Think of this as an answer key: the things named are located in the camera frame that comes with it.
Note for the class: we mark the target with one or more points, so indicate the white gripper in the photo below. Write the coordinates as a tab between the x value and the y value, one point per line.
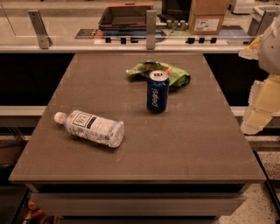
271	52

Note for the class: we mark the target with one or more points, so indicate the clear plastic water bottle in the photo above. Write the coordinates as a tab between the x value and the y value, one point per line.
92	127

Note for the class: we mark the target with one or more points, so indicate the cardboard box with label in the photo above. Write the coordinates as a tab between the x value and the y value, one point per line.
207	16

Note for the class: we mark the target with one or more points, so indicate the green crumpled snack bag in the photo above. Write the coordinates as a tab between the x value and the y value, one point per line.
177	76

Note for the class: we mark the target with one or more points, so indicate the blue Pepsi can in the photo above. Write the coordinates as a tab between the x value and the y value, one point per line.
157	91

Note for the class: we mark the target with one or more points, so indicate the dark open tray box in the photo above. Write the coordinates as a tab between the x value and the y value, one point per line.
125	16

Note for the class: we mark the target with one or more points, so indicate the orange object under table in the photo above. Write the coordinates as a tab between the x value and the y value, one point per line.
35	215

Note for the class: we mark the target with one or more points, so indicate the right metal glass bracket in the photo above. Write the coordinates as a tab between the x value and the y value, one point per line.
259	24

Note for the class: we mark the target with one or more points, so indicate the metal glass bracket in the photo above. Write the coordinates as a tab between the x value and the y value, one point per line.
44	40
151	18
259	24

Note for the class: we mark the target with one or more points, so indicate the middle metal glass bracket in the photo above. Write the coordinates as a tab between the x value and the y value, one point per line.
151	18

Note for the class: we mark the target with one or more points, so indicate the left metal glass bracket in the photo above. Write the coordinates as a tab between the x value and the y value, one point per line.
44	40

